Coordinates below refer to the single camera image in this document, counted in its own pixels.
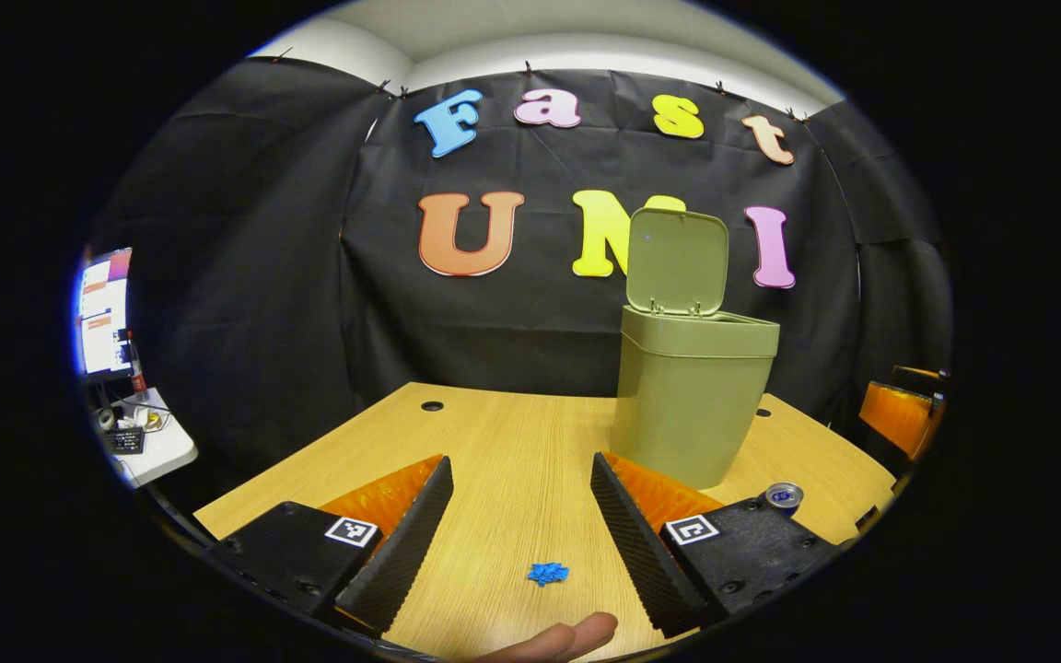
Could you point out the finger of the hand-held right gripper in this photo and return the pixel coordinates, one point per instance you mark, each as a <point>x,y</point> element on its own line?
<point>922,374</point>
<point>899,416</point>

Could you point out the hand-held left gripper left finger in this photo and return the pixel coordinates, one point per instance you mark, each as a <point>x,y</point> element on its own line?
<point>406,552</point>

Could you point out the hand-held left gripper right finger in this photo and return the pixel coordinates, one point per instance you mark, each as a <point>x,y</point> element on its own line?
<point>641,552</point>

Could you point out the blue paper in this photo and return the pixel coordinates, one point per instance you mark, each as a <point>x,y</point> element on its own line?
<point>548,574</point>

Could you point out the blue pop can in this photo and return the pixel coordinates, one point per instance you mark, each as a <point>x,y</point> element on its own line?
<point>784,497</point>

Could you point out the green desktop garbage bin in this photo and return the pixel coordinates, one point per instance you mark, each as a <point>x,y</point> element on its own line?
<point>687,405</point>

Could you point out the wooden desktop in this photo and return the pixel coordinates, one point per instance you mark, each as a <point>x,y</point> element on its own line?
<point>512,442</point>

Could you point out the black backdrop cloth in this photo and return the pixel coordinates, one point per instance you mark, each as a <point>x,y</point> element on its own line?
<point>530,322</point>

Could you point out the white side table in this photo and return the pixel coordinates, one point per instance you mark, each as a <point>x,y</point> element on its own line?
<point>162,451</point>

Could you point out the small black keyboard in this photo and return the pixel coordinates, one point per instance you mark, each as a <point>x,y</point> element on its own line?
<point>125,440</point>

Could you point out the small red bottle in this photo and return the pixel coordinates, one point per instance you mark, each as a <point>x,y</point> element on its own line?
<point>136,373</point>

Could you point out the computer monitor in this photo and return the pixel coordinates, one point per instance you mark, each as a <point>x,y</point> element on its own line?
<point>105,313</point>

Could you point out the row of black cloth clips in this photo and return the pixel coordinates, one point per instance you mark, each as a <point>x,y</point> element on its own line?
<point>528,67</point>

